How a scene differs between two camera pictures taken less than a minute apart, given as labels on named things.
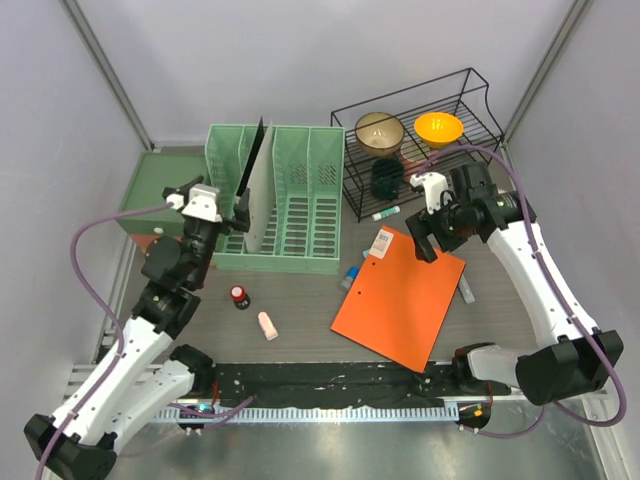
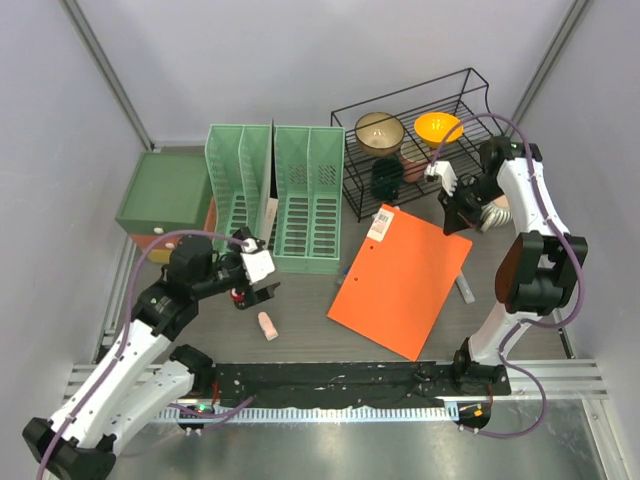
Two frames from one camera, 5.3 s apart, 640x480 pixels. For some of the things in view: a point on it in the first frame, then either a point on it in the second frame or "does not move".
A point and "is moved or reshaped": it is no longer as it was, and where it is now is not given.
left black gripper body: x=202 y=242 -> x=228 y=273
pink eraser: x=268 y=328 does not move
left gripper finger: x=241 y=212 -> x=265 y=293
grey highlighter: x=465 y=290 does not move
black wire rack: x=400 y=143 does not move
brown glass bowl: x=379 y=134 does not move
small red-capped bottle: x=240 y=298 does not move
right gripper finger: x=420 y=228 -> x=454 y=220
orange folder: x=398 y=301 is moved or reshaped
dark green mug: x=386 y=175 does not move
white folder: x=262 y=198 is moved or reshaped
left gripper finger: x=167 y=191 -> x=243 y=233
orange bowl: x=438 y=129 does not move
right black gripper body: x=448 y=226 -> x=469 y=199
